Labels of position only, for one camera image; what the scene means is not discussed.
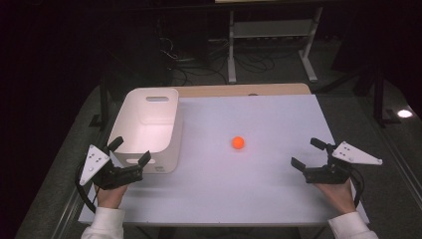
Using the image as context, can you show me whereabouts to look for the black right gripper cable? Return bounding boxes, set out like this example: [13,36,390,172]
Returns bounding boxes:
[349,168,365,209]

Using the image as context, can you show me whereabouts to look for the tangle of black floor cables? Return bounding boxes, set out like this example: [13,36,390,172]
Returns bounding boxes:
[158,35,277,86]

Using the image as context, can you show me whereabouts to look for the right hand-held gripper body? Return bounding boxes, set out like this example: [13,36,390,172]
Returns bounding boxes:
[304,140,384,185]

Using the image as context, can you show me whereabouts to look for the white metal desk frame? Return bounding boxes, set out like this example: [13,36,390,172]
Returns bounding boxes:
[226,5,324,85]

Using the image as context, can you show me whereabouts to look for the person's left hand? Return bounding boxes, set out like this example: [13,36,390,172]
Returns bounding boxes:
[94,183,129,210]

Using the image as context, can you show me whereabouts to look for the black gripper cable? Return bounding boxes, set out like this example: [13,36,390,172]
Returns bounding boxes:
[349,168,365,209]
[75,164,98,214]

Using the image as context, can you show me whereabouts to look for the orange ball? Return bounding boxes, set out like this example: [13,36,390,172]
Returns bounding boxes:
[231,135,246,150]

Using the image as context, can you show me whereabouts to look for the person's right hand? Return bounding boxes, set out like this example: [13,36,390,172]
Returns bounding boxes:
[314,178,358,215]

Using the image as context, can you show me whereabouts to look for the black metal stand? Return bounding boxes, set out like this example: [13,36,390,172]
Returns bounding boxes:
[371,65,403,129]
[89,75,111,129]

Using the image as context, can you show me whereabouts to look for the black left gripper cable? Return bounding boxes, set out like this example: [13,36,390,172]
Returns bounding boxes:
[75,164,98,214]

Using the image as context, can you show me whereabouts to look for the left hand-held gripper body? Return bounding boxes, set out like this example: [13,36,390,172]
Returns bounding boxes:
[79,143,144,191]

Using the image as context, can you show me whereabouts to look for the white plastic bin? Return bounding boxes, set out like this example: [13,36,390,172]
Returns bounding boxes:
[106,87,184,175]

